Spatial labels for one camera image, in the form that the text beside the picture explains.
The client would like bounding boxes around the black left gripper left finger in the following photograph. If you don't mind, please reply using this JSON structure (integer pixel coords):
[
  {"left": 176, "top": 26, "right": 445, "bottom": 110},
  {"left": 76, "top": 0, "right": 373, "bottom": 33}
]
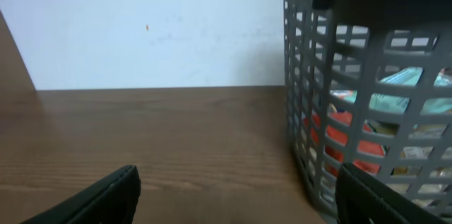
[{"left": 23, "top": 165, "right": 141, "bottom": 224}]

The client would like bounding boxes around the mint green snack packet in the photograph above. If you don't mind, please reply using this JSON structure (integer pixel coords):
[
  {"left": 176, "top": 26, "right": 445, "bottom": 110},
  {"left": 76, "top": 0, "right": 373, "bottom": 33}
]
[{"left": 340, "top": 66, "right": 452, "bottom": 115}]

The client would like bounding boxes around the grey plastic basket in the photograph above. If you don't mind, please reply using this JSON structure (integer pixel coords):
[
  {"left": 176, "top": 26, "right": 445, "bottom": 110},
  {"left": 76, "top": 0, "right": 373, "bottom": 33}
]
[{"left": 283, "top": 0, "right": 451, "bottom": 223}]

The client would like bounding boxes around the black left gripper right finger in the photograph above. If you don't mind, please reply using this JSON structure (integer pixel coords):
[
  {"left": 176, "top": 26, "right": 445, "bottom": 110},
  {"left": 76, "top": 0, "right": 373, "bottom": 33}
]
[{"left": 335, "top": 163, "right": 446, "bottom": 224}]

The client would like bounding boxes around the orange red noodle package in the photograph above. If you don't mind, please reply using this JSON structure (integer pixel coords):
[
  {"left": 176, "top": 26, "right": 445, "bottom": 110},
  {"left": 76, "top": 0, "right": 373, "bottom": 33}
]
[{"left": 310, "top": 112, "right": 386, "bottom": 177}]

